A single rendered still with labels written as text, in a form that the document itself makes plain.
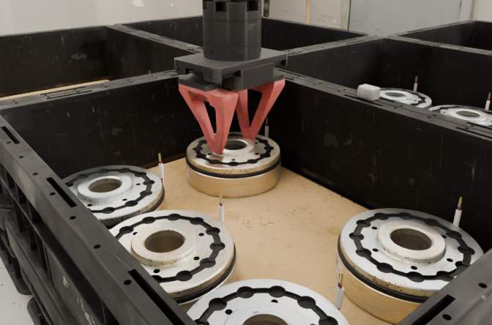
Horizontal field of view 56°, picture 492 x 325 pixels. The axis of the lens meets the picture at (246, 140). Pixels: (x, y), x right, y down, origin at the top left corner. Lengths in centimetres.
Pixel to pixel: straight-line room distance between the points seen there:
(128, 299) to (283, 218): 25
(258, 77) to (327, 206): 14
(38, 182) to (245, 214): 20
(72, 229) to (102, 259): 3
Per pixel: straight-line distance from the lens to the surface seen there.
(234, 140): 51
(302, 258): 39
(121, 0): 401
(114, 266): 22
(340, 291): 30
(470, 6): 360
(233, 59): 44
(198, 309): 30
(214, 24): 44
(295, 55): 64
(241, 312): 29
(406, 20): 384
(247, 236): 41
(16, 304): 60
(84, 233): 25
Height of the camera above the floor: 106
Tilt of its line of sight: 23 degrees down
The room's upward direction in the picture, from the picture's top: straight up
